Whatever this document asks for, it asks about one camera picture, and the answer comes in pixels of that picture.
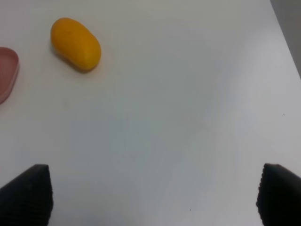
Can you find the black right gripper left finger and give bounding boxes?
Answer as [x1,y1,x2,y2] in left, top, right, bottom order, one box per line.
[0,164,54,226]

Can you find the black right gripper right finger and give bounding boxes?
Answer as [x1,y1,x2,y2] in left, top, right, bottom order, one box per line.
[256,163,301,226]

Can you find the pink square plate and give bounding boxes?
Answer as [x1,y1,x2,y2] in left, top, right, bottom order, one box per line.
[0,47,20,104]

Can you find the yellow mango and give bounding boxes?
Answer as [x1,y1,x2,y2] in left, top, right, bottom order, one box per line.
[50,17,102,72]

